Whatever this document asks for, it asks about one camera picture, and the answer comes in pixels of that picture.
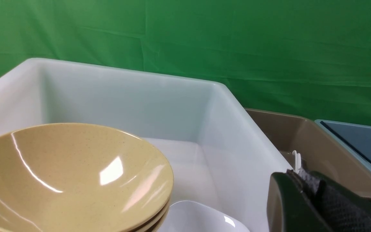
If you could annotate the yellow noodle bowl in tub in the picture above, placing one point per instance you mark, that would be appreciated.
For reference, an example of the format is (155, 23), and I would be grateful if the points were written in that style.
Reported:
(144, 226)

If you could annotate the white dish in tub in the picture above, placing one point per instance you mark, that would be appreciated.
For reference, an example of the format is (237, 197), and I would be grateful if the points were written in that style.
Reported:
(190, 216)

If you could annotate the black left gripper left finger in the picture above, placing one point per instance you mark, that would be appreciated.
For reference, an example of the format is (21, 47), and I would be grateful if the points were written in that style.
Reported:
(289, 210)

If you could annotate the long black chopstick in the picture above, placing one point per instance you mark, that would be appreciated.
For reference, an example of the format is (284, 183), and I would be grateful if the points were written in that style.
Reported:
(356, 149)

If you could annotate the white spoon in brown bin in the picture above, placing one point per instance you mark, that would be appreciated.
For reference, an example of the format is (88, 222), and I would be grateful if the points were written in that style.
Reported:
(298, 161)

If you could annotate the yellow noodle bowl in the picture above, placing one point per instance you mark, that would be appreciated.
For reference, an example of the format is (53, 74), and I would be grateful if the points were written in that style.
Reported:
(77, 177)
(159, 223)
(144, 226)

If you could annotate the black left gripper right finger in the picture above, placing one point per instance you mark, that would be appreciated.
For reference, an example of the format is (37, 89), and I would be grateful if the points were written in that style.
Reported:
(341, 209)

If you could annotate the green backdrop cloth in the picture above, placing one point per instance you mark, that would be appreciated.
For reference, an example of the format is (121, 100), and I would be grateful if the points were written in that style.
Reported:
(310, 58)

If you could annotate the brown plastic bin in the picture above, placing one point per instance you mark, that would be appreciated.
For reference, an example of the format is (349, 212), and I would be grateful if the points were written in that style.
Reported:
(319, 151)

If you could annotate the white plastic tub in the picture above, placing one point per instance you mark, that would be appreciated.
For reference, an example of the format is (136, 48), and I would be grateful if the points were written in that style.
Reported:
(220, 157)

